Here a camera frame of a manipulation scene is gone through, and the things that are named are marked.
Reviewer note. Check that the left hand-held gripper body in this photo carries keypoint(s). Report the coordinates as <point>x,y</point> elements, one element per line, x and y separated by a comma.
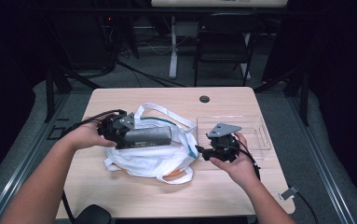
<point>114,129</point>

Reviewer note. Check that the grey cylindrical bottle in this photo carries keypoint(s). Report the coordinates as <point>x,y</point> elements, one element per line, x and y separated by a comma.
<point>149,135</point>

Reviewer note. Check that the person's right hand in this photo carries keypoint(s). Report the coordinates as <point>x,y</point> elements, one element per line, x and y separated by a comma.
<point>240,168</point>

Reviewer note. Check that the person's left hand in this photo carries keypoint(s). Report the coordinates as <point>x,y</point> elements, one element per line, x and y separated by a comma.
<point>86,135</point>

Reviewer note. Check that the white plastic bag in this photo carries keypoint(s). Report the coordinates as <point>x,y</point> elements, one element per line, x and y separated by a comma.
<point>154,158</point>

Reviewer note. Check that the black metal stand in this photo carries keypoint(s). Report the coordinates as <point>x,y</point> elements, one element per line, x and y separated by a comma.
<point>303,93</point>
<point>50,93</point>

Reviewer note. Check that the white desk leg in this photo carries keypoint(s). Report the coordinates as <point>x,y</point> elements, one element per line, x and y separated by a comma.
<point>173,49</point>

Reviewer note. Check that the black rounded seat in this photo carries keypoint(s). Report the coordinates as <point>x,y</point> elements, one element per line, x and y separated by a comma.
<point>93,215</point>

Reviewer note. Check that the black chair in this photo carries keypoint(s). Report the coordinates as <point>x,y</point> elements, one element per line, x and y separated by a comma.
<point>222,40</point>

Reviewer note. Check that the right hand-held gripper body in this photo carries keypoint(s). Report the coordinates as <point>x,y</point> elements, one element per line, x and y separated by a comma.
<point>224,141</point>

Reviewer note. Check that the clear plastic box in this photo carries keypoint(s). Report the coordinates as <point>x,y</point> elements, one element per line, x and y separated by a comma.
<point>254,137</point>

